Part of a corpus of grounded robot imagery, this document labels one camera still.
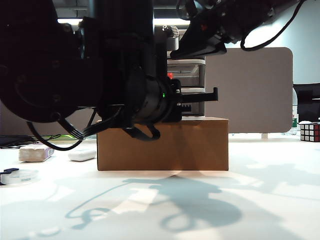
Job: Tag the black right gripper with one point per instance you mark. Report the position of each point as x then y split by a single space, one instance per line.
230 22

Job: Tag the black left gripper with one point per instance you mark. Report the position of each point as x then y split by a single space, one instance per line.
170 110

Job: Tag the transparent tape roll with dispenser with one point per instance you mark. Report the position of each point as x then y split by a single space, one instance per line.
22 177

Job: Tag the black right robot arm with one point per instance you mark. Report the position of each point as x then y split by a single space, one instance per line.
270 10

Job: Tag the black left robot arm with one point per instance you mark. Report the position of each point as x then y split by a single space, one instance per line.
62 62

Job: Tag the long ceiling light strip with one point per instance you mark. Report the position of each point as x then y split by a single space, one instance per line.
170 22

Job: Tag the brown cardboard box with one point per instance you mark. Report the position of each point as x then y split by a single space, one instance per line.
175 147

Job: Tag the grey desk partition panel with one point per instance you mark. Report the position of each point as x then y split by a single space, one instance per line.
250 87

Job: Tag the white partition foot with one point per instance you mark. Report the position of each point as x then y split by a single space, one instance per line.
264 136

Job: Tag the black monitor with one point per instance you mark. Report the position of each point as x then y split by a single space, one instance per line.
308 100

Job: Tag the black Rubik's cube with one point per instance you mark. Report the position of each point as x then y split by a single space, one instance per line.
310 132

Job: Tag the white oval plastic case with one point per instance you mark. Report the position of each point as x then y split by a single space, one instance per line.
81 155

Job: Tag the beige eraser in purple sleeve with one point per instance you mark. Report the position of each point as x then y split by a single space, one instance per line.
35 154

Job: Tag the white plastic drawer cabinet frame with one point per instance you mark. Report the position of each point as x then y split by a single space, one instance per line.
197 60

